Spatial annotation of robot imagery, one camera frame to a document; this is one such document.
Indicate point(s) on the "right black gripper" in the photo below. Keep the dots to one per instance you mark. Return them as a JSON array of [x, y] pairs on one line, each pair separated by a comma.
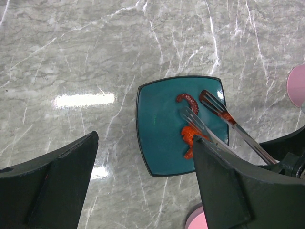
[[289, 152]]

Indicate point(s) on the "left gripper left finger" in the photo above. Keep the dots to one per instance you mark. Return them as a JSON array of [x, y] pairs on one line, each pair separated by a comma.
[[48, 192]]

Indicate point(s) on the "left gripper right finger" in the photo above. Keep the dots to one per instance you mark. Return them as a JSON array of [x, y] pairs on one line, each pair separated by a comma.
[[239, 195]]

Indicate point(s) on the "dark red octopus tentacle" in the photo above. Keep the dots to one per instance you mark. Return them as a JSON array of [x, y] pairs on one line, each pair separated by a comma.
[[190, 100]]

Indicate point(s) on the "teal square plate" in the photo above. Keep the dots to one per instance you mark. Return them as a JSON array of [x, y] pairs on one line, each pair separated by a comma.
[[159, 124]]

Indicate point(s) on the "pink round lid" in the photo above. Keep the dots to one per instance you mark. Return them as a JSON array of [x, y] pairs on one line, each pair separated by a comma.
[[196, 220]]

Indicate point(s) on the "pink cylindrical container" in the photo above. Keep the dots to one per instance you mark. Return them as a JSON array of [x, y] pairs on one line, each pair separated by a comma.
[[295, 85]]

